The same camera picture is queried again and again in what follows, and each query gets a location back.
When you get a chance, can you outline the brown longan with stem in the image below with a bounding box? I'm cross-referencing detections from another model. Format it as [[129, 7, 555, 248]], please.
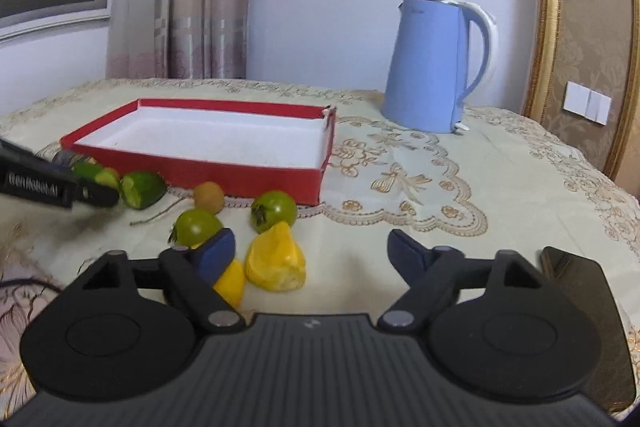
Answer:
[[129, 182, 226, 227]]

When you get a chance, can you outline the light blue electric kettle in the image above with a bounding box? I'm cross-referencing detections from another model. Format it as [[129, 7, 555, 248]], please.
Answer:
[[381, 0, 499, 133]]

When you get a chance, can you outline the black phone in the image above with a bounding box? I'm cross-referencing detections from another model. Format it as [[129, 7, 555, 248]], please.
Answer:
[[540, 246, 637, 413]]

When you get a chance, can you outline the cream embroidered tablecloth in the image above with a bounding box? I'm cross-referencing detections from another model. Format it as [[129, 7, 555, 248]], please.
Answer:
[[1, 79, 639, 416]]

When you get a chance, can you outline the small green cucumber piece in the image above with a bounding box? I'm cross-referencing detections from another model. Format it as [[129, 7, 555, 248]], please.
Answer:
[[72, 161, 120, 190]]

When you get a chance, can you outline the red shallow cardboard box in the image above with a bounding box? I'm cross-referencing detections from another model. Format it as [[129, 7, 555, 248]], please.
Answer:
[[60, 98, 336, 206]]

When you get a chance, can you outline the white wall switch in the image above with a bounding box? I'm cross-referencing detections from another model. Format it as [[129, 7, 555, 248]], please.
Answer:
[[563, 81, 612, 126]]

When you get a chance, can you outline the black cable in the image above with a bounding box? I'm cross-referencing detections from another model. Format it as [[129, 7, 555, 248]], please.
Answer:
[[0, 278, 64, 294]]

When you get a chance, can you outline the large green cucumber piece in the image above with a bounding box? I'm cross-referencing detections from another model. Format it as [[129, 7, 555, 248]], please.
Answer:
[[120, 171, 167, 210]]

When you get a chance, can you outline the green tomato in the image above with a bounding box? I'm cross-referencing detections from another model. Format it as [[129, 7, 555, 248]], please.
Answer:
[[250, 191, 297, 233], [168, 208, 224, 248]]

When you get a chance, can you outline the large yellow fruit piece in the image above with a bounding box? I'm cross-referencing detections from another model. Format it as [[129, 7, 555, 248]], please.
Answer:
[[244, 221, 306, 293]]

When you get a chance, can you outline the small yellow fruit piece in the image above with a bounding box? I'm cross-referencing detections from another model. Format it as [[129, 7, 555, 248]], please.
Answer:
[[213, 259, 246, 310]]

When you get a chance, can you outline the gold ornate frame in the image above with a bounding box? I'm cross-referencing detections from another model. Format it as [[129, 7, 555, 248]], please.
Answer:
[[523, 0, 639, 193]]

